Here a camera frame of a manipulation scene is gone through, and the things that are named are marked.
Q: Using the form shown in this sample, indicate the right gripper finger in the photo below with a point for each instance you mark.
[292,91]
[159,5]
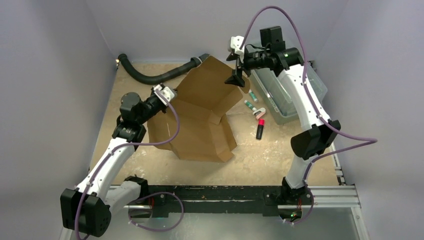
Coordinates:
[236,78]
[232,57]

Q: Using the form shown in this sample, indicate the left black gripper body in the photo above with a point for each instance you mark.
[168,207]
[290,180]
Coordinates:
[151,108]

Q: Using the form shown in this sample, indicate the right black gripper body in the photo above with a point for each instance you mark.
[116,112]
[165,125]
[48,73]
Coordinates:
[240,65]

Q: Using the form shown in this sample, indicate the brown cardboard box sheet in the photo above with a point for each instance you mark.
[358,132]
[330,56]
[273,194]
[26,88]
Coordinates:
[202,102]

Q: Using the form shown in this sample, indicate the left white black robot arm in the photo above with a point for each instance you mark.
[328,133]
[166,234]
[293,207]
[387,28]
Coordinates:
[87,209]

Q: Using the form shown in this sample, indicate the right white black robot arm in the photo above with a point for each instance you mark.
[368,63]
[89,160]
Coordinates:
[307,146]

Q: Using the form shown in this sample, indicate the green white tube upper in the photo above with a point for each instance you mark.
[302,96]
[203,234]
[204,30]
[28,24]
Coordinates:
[253,96]

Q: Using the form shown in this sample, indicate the green white tube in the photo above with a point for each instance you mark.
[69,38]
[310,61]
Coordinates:
[253,96]
[250,105]

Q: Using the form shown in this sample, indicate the green white tube lower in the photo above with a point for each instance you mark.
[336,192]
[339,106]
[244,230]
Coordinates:
[250,105]

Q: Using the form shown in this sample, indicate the pink white clip tool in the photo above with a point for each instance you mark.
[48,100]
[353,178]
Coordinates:
[258,112]

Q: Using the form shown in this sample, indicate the clear plastic storage bin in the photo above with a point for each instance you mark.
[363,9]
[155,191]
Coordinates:
[292,90]

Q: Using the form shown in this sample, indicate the black red marker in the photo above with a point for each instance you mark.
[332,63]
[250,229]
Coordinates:
[260,129]

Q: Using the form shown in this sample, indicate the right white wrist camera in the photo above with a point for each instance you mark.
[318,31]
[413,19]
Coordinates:
[235,45]

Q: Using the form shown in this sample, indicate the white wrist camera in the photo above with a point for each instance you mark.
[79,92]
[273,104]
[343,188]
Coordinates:
[165,93]
[235,45]

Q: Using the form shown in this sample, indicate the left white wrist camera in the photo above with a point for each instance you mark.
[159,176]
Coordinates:
[165,93]

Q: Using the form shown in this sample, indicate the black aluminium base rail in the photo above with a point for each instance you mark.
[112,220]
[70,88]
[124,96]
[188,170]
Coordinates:
[166,199]

